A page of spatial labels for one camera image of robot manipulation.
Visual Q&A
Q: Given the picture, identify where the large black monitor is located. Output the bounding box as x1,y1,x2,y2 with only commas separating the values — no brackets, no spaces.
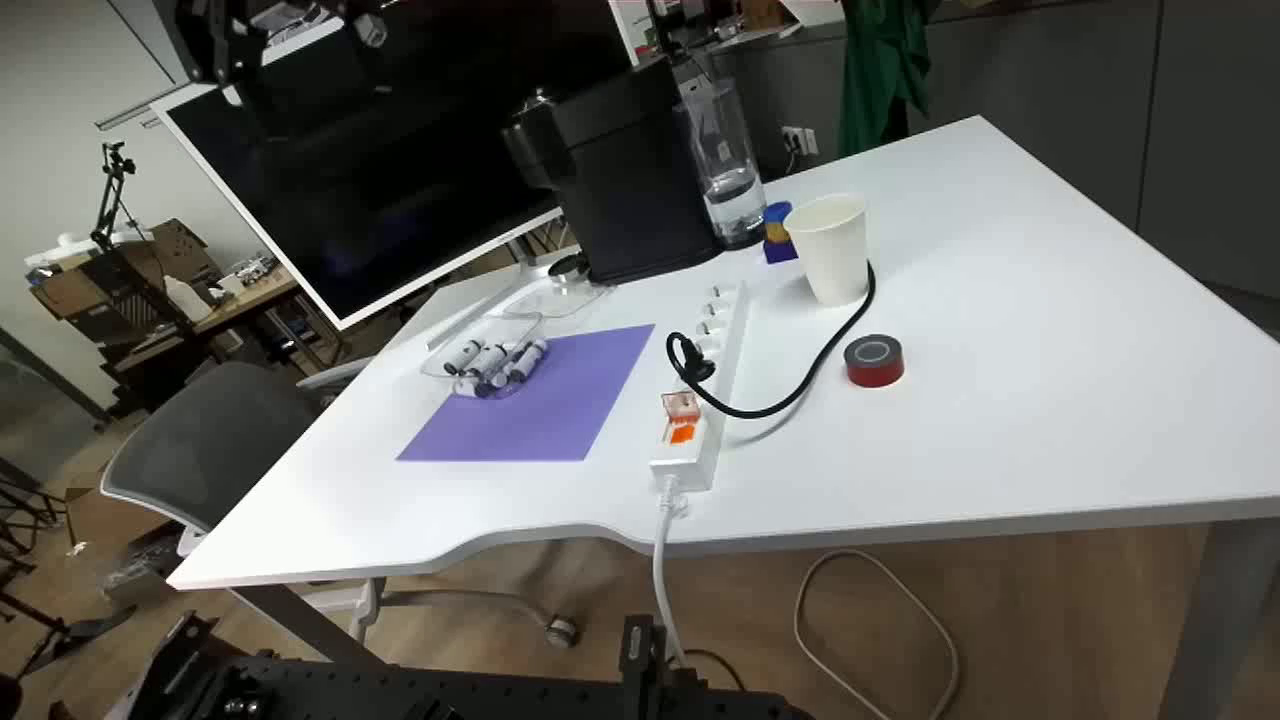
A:
153,0,646,337

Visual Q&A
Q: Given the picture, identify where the clear plastic box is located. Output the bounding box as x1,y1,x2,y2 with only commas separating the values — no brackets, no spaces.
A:
414,307,558,405

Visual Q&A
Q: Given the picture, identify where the grey table leg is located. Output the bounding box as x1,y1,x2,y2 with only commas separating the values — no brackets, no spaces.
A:
1157,517,1280,720

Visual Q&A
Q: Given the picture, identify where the white power strip cable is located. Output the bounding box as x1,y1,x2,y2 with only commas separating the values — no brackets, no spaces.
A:
645,484,690,670

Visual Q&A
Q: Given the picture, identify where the white cable loop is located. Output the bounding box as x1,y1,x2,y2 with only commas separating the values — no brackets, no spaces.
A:
786,546,963,720

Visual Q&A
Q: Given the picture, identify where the black tripod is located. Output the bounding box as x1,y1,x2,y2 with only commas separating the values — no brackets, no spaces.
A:
85,135,153,253

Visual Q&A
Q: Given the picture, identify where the white wall socket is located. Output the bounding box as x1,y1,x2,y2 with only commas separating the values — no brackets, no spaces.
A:
776,125,825,164

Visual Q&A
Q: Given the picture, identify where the black coffee machine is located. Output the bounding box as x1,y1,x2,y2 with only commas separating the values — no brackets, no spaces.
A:
498,55,725,290

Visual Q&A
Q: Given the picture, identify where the purple mat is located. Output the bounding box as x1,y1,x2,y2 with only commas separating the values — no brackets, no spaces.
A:
397,319,660,469

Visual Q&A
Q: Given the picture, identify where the white paper cup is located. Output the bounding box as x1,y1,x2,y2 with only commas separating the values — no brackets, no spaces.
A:
786,192,870,307

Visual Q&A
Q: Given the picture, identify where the grey office chair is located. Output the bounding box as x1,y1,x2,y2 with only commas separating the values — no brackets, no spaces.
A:
96,355,326,539

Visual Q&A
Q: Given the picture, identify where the cluttered wooden desk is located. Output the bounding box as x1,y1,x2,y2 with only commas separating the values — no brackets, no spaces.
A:
24,218,339,409

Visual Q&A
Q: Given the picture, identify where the white power strip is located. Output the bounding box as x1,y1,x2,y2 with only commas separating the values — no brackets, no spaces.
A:
645,270,749,496

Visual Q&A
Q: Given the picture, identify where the black cable with plug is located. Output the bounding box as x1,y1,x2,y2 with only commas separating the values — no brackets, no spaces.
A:
663,262,878,422

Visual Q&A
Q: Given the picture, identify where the blue yellow packet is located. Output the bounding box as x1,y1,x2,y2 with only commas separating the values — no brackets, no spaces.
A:
760,198,805,270

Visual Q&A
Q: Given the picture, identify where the black metal frame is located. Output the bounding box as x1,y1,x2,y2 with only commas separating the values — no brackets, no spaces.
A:
123,610,818,720

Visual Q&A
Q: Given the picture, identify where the green cloth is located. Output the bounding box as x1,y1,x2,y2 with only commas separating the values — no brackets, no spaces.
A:
834,0,941,161

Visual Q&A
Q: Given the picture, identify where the plain slim white bottle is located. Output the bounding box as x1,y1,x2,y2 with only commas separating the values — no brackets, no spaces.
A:
468,341,510,400

